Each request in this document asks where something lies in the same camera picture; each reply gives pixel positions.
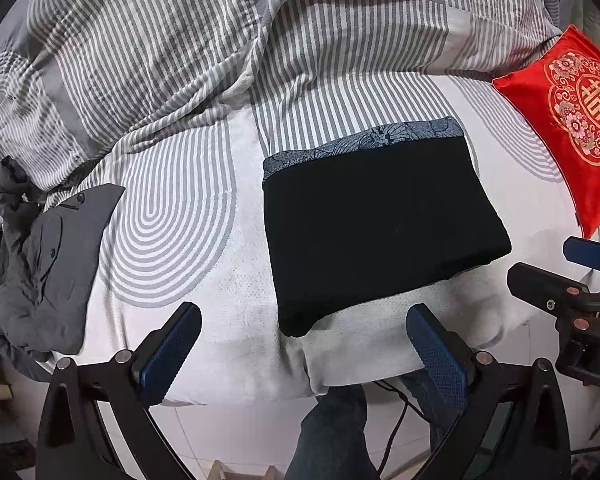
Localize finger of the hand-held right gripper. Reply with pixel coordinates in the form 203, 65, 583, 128
563, 236, 600, 275
506, 261, 600, 314

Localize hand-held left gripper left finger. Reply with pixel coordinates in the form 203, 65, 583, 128
35, 301, 203, 480

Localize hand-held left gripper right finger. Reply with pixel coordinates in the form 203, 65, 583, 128
405, 303, 573, 480

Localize black pants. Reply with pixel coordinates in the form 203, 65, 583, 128
262, 116, 512, 338

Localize person's left leg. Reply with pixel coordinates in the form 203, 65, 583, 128
284, 385, 379, 480

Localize grey jacket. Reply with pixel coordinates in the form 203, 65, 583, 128
0, 184, 126, 356

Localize red embroidered cushion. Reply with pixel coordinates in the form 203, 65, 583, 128
492, 25, 600, 241

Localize dark grey crumpled cloth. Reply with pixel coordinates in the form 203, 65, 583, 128
0, 155, 46, 221

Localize grey white striped duvet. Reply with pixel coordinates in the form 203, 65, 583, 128
0, 0, 600, 211

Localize black cable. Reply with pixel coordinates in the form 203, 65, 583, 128
372, 380, 431, 476

